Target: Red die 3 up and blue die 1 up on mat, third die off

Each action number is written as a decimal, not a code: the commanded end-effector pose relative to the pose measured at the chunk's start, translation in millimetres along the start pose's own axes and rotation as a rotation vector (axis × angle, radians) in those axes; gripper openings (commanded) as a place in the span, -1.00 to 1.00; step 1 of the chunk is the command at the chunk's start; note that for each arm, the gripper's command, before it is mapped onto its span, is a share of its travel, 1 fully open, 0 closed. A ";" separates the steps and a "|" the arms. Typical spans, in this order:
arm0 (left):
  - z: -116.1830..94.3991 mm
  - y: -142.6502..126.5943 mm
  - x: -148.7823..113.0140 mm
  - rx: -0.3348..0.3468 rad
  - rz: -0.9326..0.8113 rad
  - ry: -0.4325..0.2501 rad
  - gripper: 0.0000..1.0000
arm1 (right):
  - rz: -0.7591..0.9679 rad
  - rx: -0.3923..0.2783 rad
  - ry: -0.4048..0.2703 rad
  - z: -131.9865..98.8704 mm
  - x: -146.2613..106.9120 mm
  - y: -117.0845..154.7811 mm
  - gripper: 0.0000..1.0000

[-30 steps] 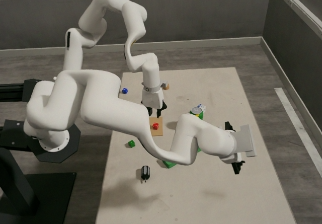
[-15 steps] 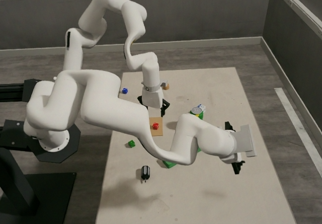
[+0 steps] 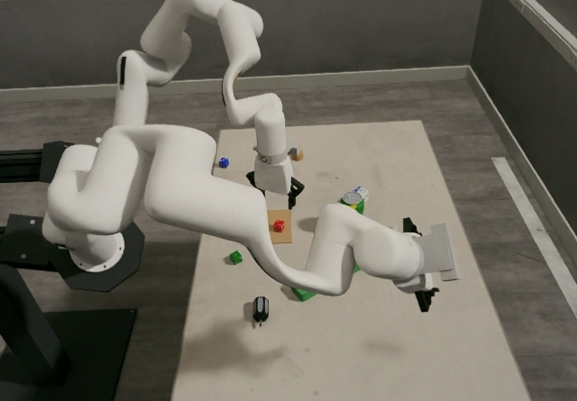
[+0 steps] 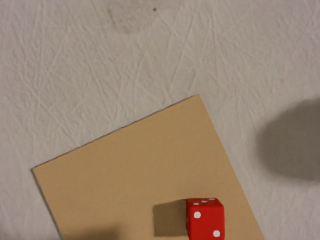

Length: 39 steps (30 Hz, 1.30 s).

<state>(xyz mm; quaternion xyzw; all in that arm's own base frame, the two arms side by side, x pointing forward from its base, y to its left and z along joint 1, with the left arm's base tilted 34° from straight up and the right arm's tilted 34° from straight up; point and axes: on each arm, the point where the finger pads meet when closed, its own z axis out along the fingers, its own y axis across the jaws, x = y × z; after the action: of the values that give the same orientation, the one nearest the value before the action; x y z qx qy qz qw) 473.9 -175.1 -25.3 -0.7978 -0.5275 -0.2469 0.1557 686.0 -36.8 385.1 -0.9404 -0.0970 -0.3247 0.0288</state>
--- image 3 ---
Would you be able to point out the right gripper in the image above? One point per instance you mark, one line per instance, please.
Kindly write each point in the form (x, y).
(421, 285)

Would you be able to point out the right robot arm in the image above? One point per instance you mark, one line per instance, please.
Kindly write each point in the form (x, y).
(173, 164)

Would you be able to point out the red die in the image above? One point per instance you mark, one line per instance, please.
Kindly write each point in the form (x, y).
(278, 226)

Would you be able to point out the green rectangular box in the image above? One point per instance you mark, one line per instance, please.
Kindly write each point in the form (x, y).
(304, 295)

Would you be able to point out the tan short cylinder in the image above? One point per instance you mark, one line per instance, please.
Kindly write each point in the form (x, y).
(298, 157)

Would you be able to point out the green die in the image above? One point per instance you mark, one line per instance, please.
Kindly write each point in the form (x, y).
(236, 257)

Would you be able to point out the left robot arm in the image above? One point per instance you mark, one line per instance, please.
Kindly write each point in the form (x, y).
(240, 27)

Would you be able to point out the tan flat mat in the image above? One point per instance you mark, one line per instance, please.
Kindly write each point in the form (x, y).
(283, 215)

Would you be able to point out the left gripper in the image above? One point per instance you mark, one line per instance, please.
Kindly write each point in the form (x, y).
(276, 178)

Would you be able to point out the green soda can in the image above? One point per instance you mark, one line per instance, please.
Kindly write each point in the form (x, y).
(354, 200)

